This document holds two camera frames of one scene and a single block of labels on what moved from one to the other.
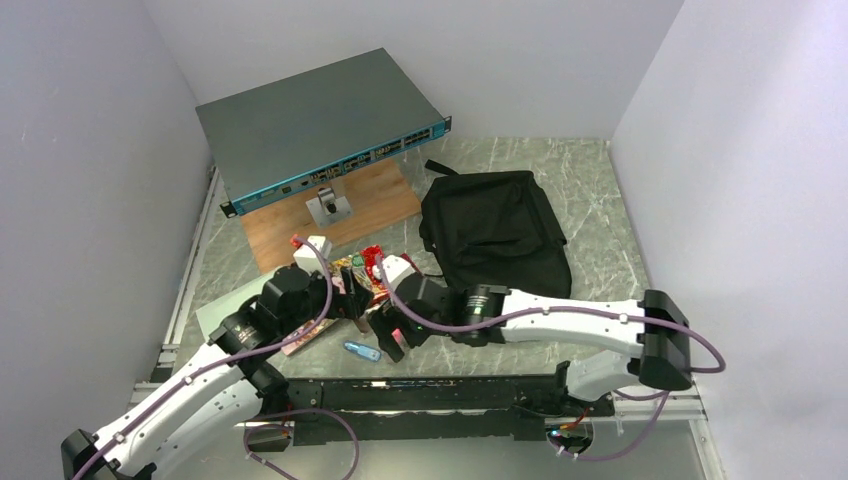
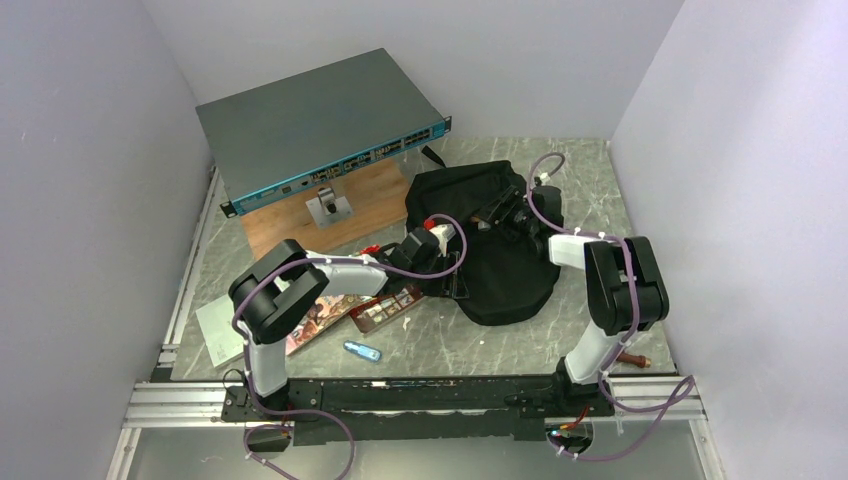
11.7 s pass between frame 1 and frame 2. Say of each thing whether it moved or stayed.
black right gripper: moved
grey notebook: stayed
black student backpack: moved
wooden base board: stayed
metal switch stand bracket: stayed
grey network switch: stayed
